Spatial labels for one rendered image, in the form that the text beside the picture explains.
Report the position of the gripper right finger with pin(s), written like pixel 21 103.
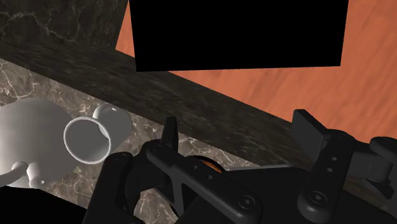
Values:
pixel 328 161

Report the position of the white ceramic jug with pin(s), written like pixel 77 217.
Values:
pixel 34 133

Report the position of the small orange object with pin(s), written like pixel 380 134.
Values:
pixel 213 164

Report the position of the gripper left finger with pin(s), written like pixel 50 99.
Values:
pixel 198 178

